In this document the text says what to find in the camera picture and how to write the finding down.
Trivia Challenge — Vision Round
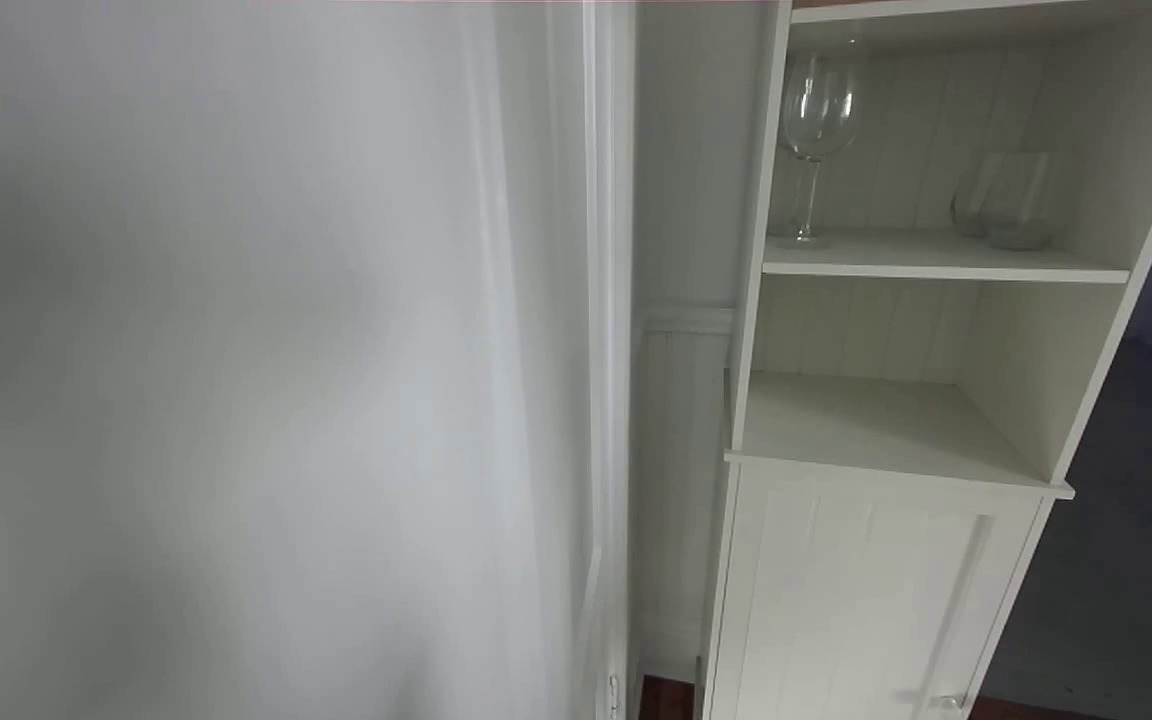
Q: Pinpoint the white shelf cabinet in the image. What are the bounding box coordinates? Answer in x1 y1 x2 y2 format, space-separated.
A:
695 0 1152 720

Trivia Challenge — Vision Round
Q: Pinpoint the clear wine glass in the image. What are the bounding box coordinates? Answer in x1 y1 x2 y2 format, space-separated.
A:
774 26 863 256

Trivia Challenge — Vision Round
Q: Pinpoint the clear glass tumbler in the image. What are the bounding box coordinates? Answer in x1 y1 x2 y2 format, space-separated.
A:
943 144 1065 260

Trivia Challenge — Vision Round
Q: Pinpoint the silver cabinet door handle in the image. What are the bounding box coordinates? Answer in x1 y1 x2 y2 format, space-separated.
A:
911 510 998 710

